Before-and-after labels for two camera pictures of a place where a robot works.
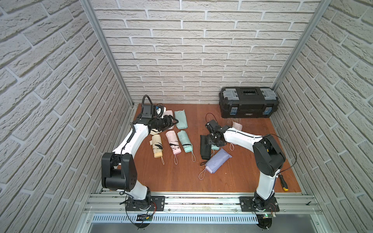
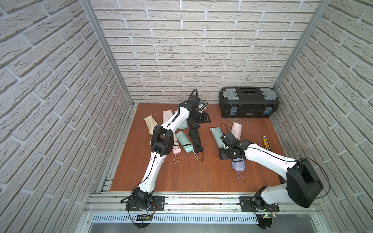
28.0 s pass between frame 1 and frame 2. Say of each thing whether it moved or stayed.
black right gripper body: moved
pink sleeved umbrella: stayed
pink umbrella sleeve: stayed
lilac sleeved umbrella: moved
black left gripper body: moved
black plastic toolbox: stayed
